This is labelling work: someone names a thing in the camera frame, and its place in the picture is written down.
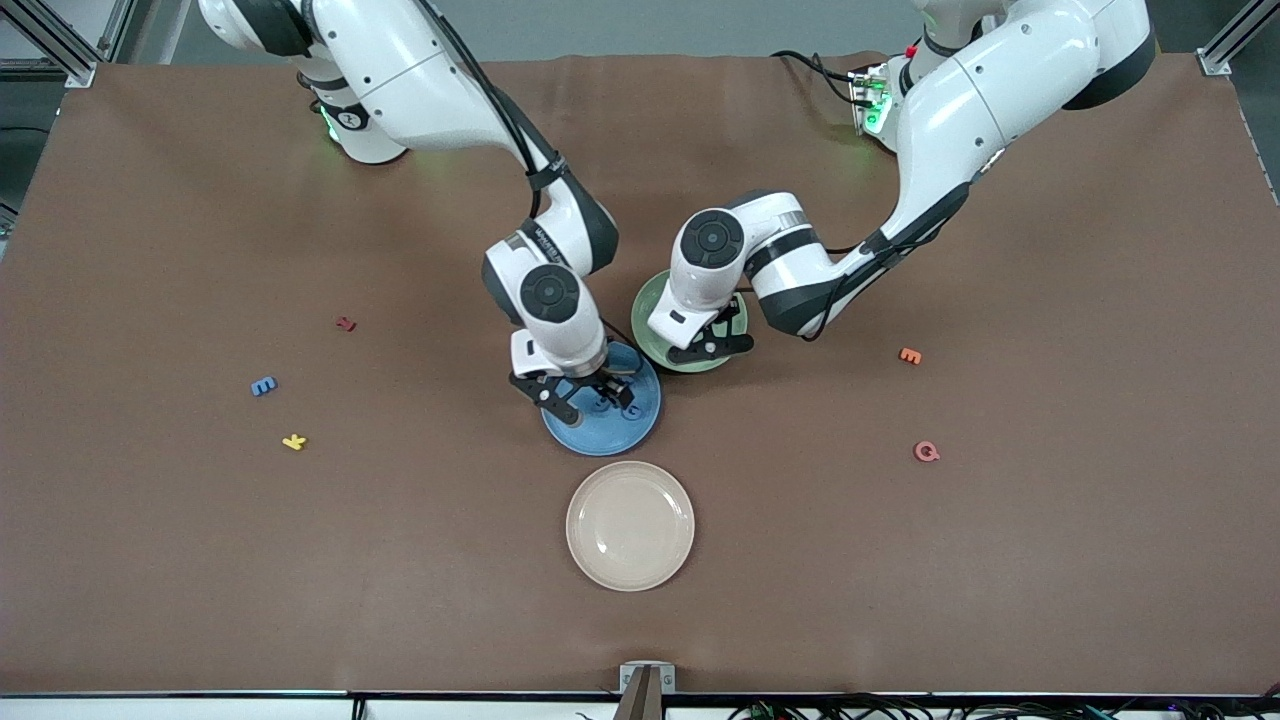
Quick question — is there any beige plate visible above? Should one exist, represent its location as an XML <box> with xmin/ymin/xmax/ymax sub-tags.
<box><xmin>565</xmin><ymin>460</ymin><xmax>696</xmax><ymax>593</ymax></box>

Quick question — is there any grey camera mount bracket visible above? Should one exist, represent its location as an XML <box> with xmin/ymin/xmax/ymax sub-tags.
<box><xmin>612</xmin><ymin>661</ymin><xmax>677</xmax><ymax>720</ymax></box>

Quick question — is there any base connector box green light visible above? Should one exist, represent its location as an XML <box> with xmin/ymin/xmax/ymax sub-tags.
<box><xmin>848</xmin><ymin>65</ymin><xmax>891</xmax><ymax>137</ymax></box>

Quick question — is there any aluminium profile frame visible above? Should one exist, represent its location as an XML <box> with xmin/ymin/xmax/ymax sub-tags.
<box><xmin>1195</xmin><ymin>0</ymin><xmax>1280</xmax><ymax>76</ymax></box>
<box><xmin>0</xmin><ymin>0</ymin><xmax>136</xmax><ymax>89</ymax></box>

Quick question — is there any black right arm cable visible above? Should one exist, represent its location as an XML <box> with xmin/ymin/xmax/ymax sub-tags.
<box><xmin>425</xmin><ymin>0</ymin><xmax>546</xmax><ymax>221</ymax></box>

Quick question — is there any black base cable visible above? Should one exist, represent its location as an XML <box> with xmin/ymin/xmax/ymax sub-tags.
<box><xmin>770</xmin><ymin>48</ymin><xmax>861</xmax><ymax>106</ymax></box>

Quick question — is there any green plate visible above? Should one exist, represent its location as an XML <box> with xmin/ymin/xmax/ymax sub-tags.
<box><xmin>631</xmin><ymin>268</ymin><xmax>749</xmax><ymax>375</ymax></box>

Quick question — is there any brown table mat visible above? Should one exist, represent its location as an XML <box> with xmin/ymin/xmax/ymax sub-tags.
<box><xmin>0</xmin><ymin>52</ymin><xmax>1280</xmax><ymax>698</ymax></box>

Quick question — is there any blue plate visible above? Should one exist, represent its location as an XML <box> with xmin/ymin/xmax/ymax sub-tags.
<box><xmin>540</xmin><ymin>342</ymin><xmax>663</xmax><ymax>458</ymax></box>

